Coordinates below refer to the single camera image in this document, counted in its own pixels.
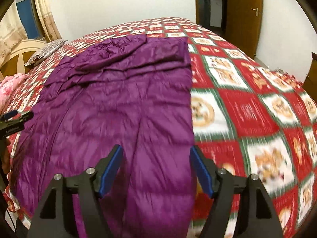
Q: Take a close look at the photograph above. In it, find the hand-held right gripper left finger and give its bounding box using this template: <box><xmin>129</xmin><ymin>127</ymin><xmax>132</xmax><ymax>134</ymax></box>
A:
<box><xmin>27</xmin><ymin>144</ymin><xmax>123</xmax><ymax>238</ymax></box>

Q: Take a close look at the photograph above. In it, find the purple puffer jacket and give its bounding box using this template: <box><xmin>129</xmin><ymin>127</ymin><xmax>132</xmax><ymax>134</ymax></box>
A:
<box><xmin>7</xmin><ymin>35</ymin><xmax>199</xmax><ymax>238</ymax></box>

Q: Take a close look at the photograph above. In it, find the wooden dresser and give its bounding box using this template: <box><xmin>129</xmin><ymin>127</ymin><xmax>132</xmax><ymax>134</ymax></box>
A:
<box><xmin>303</xmin><ymin>53</ymin><xmax>317</xmax><ymax>97</ymax></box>

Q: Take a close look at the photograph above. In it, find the red printed bedspread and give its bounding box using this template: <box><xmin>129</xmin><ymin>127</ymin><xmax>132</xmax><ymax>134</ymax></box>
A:
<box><xmin>0</xmin><ymin>17</ymin><xmax>317</xmax><ymax>238</ymax></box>

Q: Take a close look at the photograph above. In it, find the cream wooden headboard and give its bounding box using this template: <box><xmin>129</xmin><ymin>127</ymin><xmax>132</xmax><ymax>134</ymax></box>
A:
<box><xmin>0</xmin><ymin>39</ymin><xmax>49</xmax><ymax>82</ymax></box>

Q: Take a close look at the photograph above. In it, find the brown wooden door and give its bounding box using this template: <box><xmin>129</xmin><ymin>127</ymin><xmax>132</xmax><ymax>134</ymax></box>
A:
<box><xmin>226</xmin><ymin>0</ymin><xmax>263</xmax><ymax>59</ymax></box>

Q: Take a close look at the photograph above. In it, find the window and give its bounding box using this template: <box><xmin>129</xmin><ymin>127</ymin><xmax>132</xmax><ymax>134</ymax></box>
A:
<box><xmin>15</xmin><ymin>0</ymin><xmax>41</xmax><ymax>40</ymax></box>

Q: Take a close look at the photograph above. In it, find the narrow beige patterned curtain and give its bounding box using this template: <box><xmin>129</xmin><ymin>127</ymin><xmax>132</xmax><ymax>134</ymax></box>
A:
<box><xmin>32</xmin><ymin>0</ymin><xmax>62</xmax><ymax>42</ymax></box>

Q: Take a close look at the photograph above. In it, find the pink floral blanket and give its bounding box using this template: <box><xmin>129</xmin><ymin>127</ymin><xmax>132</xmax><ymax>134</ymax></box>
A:
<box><xmin>0</xmin><ymin>74</ymin><xmax>27</xmax><ymax>109</ymax></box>

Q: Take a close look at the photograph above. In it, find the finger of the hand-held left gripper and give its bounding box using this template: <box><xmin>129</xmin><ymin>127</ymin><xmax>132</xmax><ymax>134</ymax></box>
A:
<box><xmin>0</xmin><ymin>111</ymin><xmax>34</xmax><ymax>130</ymax></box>
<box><xmin>0</xmin><ymin>110</ymin><xmax>18</xmax><ymax>122</ymax></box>

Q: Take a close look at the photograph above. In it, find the dark wooden door frame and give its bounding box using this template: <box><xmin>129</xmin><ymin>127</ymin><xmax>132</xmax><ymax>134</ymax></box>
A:
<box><xmin>194</xmin><ymin>0</ymin><xmax>228</xmax><ymax>34</ymax></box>

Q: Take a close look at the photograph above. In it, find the striped pillow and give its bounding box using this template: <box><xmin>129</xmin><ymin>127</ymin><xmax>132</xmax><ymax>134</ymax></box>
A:
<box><xmin>24</xmin><ymin>39</ymin><xmax>68</xmax><ymax>66</ymax></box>

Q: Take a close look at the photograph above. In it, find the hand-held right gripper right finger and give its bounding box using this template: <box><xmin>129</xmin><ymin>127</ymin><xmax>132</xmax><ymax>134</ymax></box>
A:
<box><xmin>189</xmin><ymin>145</ymin><xmax>284</xmax><ymax>238</ymax></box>

